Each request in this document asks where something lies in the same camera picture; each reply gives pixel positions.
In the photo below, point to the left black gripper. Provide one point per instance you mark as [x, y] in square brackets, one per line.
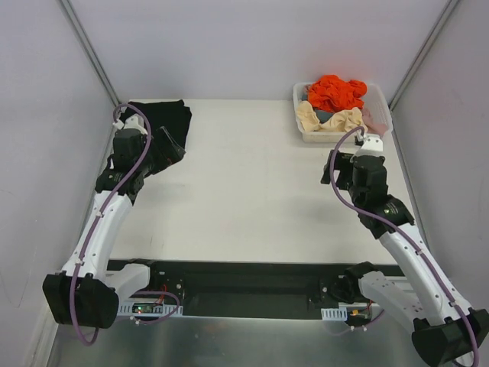
[168, 149]

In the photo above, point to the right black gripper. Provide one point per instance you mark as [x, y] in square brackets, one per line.
[335, 170]

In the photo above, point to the cream yellow t shirt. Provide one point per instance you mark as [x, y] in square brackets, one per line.
[343, 121]

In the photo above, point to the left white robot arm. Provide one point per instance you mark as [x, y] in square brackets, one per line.
[82, 291]

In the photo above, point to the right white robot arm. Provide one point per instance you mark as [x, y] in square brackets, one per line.
[442, 324]

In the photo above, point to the folded black t shirt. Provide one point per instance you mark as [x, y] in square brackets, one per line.
[175, 116]

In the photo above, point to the grey blue t shirt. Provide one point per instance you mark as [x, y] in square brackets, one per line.
[323, 116]

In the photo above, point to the pink t shirt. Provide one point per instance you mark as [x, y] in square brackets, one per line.
[374, 127]

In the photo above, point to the orange t shirt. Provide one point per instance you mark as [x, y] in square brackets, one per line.
[332, 94]

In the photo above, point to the white plastic basket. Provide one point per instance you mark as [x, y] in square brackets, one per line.
[374, 100]

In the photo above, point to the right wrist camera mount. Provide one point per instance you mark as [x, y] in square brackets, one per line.
[370, 145]

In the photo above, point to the right white cable duct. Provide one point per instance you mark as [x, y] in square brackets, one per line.
[334, 314]

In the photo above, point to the white cable duct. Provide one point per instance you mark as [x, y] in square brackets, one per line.
[334, 314]
[148, 309]

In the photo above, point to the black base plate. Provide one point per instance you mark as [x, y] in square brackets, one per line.
[246, 290]

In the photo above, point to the left white cable duct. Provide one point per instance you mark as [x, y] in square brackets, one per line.
[148, 309]

